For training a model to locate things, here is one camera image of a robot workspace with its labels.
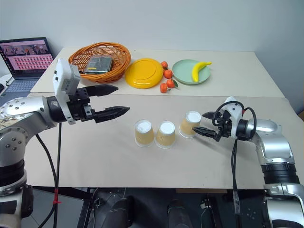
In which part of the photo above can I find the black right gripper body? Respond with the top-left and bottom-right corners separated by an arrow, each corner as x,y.
214,111 -> 233,143

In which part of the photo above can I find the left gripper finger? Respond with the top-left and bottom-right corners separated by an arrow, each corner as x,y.
94,106 -> 131,124
86,84 -> 119,97

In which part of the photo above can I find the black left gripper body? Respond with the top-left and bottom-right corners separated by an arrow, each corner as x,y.
67,86 -> 96,122

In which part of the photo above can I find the tan paper cup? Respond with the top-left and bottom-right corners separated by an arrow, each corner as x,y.
178,110 -> 202,139
134,119 -> 155,149
154,120 -> 176,150

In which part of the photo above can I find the dark packaged box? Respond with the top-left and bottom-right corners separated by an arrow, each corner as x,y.
84,56 -> 113,75

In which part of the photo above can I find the orange woven basket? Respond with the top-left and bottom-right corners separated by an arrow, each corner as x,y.
68,41 -> 132,84

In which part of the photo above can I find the yellow plastic plate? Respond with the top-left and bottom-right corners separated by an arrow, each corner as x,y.
124,57 -> 165,90

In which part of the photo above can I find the yellow toy banana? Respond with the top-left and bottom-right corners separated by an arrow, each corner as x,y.
191,61 -> 212,83

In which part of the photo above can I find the green plastic plate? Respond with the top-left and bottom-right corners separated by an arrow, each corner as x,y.
171,59 -> 212,85

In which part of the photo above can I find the open laptop computer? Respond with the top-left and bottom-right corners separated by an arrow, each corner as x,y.
0,37 -> 54,97

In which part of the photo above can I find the white round object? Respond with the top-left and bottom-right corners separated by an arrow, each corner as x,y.
0,73 -> 14,96

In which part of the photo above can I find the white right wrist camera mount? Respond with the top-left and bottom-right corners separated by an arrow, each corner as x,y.
223,96 -> 246,139

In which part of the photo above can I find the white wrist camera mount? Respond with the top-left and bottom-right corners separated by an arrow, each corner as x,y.
52,57 -> 81,125
223,96 -> 246,139

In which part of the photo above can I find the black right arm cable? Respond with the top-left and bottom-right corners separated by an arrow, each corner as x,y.
212,101 -> 257,228

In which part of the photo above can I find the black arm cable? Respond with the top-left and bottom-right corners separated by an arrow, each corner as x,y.
53,123 -> 63,228
212,101 -> 257,228
35,133 -> 59,228

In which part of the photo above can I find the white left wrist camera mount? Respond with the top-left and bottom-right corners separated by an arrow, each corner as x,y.
52,57 -> 81,125

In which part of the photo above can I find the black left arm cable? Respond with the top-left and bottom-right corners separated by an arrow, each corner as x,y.
53,123 -> 63,228
35,133 -> 59,228

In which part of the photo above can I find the red cable tie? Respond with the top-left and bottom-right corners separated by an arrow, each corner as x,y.
53,189 -> 62,205

